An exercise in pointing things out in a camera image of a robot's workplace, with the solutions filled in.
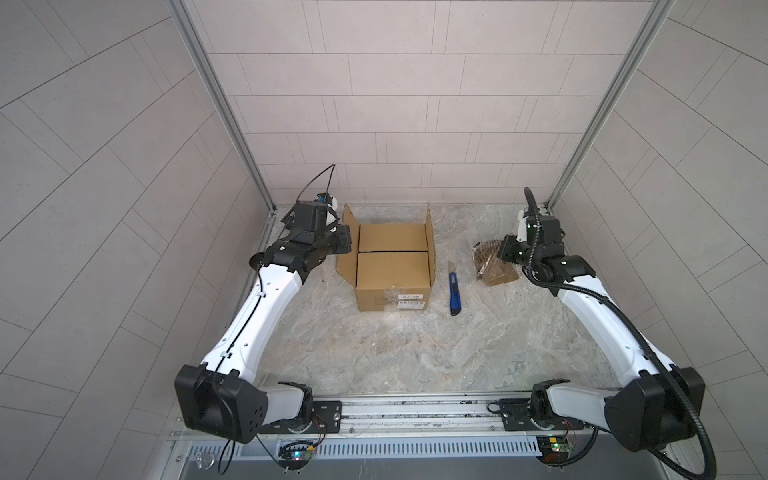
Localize brown cardboard express box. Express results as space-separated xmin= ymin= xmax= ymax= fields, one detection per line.
xmin=336 ymin=206 xmax=436 ymax=312

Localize blue utility knife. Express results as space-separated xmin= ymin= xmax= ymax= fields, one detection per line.
xmin=448 ymin=262 xmax=462 ymax=316

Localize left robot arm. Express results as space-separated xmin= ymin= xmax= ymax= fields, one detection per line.
xmin=174 ymin=193 xmax=351 ymax=444

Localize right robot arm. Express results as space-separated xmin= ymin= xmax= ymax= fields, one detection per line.
xmin=498 ymin=208 xmax=711 ymax=452

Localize glass jar black lid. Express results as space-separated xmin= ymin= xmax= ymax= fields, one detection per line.
xmin=249 ymin=252 xmax=265 ymax=271

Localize right green circuit board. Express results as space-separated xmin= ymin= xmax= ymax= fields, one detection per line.
xmin=536 ymin=436 xmax=573 ymax=465

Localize green circuit board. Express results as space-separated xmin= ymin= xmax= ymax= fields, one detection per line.
xmin=536 ymin=436 xmax=573 ymax=465
xmin=278 ymin=440 xmax=317 ymax=471

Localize left green circuit board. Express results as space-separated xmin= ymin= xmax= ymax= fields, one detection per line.
xmin=278 ymin=440 xmax=317 ymax=471

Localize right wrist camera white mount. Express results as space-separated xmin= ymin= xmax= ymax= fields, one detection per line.
xmin=516 ymin=207 xmax=538 ymax=244

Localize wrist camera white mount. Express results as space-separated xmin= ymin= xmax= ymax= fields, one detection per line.
xmin=316 ymin=192 xmax=339 ymax=228
xmin=516 ymin=207 xmax=538 ymax=244

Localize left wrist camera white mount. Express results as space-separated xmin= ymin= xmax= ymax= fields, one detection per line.
xmin=316 ymin=192 xmax=339 ymax=228

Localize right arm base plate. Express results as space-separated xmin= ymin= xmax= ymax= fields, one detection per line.
xmin=486 ymin=398 xmax=585 ymax=433

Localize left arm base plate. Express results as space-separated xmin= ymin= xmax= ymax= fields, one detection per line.
xmin=259 ymin=400 xmax=343 ymax=435

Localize aluminium front rail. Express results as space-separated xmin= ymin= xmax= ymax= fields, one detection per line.
xmin=142 ymin=392 xmax=676 ymax=479

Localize right corner aluminium post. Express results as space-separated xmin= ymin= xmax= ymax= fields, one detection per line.
xmin=545 ymin=0 xmax=675 ymax=211

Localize corner aluminium post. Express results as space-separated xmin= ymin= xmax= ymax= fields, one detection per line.
xmin=166 ymin=0 xmax=276 ymax=215
xmin=545 ymin=0 xmax=675 ymax=211

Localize left corner aluminium post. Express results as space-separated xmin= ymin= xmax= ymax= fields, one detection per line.
xmin=166 ymin=0 xmax=276 ymax=215

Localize metal ring hook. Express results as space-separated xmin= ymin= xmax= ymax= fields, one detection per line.
xmin=193 ymin=452 xmax=217 ymax=470

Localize black corrugated cable conduit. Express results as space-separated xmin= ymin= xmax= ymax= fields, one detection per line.
xmin=523 ymin=186 xmax=719 ymax=480

